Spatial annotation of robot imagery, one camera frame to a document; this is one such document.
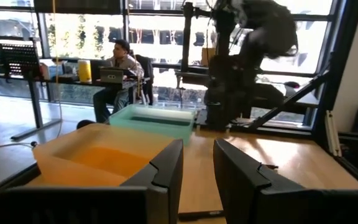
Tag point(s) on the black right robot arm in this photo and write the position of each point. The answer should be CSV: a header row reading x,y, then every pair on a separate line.
x,y
228,77

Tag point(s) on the silver laptop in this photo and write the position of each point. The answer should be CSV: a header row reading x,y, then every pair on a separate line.
x,y
111,75

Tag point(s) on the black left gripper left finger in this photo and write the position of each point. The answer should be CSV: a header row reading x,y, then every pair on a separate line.
x,y
166,186

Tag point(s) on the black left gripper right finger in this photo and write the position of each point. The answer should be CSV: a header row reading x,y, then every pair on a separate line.
x,y
238,186

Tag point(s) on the black office desk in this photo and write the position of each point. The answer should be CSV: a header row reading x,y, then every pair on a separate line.
x,y
34,99

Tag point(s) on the orange translucent plastic bin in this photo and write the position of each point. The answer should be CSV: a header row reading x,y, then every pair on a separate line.
x,y
89,146

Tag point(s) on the person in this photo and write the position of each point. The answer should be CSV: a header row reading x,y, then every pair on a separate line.
x,y
126,62

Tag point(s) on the black perforated rack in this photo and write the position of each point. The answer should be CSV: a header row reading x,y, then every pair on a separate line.
x,y
17,56

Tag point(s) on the yellow container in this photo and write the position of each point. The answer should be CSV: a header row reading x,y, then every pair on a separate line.
x,y
84,71

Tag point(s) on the light turquoise plastic bin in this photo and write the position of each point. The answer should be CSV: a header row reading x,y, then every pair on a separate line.
x,y
154,127

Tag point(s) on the black office chair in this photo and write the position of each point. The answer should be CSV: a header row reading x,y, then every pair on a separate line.
x,y
146,77

